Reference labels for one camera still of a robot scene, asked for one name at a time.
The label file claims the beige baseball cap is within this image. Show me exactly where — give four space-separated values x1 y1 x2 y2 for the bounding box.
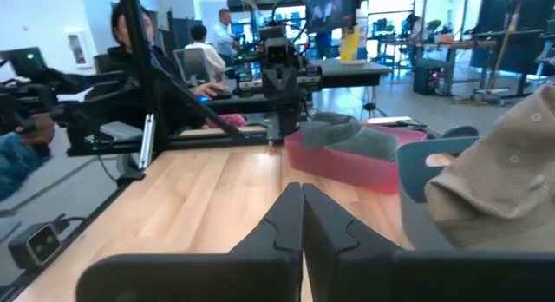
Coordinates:
424 83 555 253

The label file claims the dark grey baseball cap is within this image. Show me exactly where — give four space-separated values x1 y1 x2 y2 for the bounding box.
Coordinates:
299 111 399 162

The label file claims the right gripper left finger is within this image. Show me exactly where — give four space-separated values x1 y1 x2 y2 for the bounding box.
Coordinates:
75 182 305 302

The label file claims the white wall cabinet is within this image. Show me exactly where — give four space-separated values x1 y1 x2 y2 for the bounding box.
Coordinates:
63 30 95 69

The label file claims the black table-level camera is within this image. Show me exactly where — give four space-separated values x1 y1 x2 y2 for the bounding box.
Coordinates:
7 221 63 271

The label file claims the black diagonal frame brace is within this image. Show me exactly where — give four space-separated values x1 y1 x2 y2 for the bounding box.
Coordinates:
150 62 245 140

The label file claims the yellow container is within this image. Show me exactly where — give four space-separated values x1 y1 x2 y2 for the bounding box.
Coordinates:
339 25 362 63

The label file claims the black camera cable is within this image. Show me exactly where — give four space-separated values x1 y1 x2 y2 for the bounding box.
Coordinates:
50 213 88 234

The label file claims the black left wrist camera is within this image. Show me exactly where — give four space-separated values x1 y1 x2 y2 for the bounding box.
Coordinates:
264 36 291 69

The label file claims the black wall screen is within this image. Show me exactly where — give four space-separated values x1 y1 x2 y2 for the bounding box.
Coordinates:
303 0 362 35

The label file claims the pink plastic bin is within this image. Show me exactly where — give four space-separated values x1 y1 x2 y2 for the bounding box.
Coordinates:
284 122 429 196

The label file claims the silver aluminium bracket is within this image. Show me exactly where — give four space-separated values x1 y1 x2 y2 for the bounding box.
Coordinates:
138 113 156 170

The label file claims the wooden desk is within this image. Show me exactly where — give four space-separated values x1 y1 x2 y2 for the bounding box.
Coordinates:
375 38 499 98

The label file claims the black frame post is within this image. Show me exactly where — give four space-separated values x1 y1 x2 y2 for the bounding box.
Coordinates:
118 0 171 156

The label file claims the person's hand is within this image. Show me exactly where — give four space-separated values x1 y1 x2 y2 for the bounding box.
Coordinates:
16 112 57 148
193 82 227 101

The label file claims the wooden broom stick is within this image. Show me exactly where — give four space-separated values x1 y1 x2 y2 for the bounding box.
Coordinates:
486 1 522 91

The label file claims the person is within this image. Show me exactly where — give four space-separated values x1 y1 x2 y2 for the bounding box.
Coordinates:
404 13 425 42
84 1 227 136
211 7 240 56
183 23 227 80

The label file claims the pink cloth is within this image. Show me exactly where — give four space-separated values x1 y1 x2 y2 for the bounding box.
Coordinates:
205 113 249 130

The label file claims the black table frame rail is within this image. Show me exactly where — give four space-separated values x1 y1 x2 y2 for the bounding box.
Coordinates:
66 127 271 159

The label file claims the person's forearm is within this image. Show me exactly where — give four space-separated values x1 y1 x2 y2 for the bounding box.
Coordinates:
0 132 50 201

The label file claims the large black display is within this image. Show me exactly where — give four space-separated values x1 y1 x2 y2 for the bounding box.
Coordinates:
469 0 555 76

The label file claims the grey office chair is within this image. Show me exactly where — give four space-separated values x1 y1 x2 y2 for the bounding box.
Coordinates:
172 47 214 87

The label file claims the grey plastic bin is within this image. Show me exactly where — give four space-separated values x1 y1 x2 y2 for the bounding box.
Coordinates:
395 135 480 252

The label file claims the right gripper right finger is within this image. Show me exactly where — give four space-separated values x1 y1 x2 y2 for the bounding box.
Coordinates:
303 182 555 302

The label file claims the black computer tower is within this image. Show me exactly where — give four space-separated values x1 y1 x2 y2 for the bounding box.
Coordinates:
413 64 447 97

